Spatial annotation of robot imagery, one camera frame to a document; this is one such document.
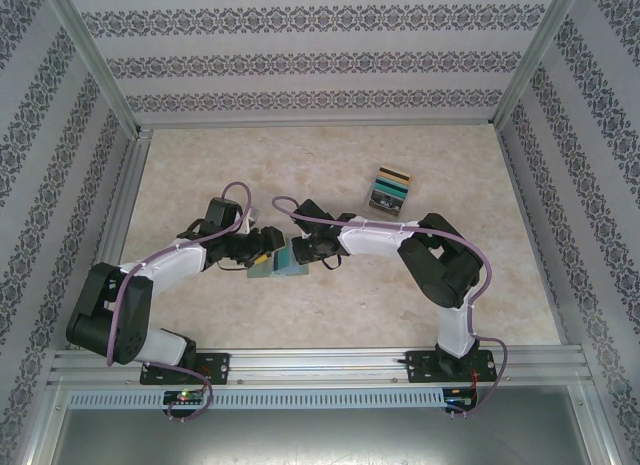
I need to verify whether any green leather card holder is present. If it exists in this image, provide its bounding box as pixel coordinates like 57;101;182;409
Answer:
246;254;312;280

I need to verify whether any black card white print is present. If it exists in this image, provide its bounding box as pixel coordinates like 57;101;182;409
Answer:
368;193;404;214

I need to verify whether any teal card black stripe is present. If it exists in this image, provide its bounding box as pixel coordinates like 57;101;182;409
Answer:
372;179;412;199

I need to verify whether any left circuit board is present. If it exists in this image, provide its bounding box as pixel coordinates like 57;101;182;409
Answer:
163;390;205;405

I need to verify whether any grey metal sheet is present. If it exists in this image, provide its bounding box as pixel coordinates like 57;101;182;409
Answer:
29;384;616;465

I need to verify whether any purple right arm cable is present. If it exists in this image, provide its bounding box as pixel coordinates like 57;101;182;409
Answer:
271;196;511;417

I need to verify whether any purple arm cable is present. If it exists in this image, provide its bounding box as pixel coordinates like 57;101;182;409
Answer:
271;196;511;417
105;182;254;422

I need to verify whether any thin aluminium wall rail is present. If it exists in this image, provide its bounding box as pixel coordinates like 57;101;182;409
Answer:
139;119;496;131

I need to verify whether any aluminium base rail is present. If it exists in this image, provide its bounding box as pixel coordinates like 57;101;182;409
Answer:
49;347;589;386

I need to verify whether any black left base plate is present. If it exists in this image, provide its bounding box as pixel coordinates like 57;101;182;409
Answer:
139;352;231;386

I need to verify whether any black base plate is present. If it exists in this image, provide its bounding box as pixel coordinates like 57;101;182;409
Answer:
405;349;499;385
139;352;231;386

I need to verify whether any aluminium side rail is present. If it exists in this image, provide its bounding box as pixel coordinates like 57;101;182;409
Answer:
67;129;154;351
487;125;571;346

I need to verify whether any white slotted cable duct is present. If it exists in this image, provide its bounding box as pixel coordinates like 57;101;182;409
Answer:
67;388;446;409

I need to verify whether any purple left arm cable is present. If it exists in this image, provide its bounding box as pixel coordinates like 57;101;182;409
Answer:
105;182;254;422

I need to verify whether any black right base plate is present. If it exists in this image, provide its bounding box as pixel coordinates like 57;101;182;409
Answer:
405;349;499;385

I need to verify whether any aluminium corner post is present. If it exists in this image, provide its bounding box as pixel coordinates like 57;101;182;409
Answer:
47;0;151;141
491;0;586;129

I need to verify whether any aluminium frame beam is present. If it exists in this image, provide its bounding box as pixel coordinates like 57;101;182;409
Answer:
569;377;626;465
9;377;69;465

